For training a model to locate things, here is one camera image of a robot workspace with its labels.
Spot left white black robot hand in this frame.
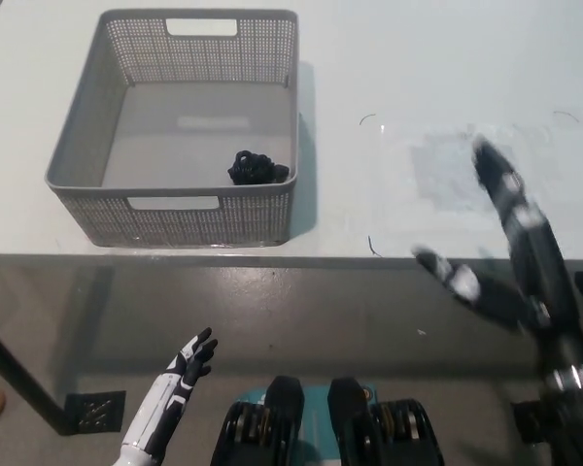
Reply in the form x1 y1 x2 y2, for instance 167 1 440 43
120 327 221 456

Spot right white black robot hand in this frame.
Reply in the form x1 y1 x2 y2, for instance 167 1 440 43
411 137 583 371

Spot black webcam with cable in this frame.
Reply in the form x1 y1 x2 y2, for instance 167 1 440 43
226 149 292 187

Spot black table foot plate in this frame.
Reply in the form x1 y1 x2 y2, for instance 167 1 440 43
511 399 548 445
65 389 127 433

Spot black metal table leg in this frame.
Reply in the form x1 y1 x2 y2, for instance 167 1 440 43
0 316 78 434

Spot grey perforated plastic basket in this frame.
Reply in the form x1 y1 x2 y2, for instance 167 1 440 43
44 8 300 248

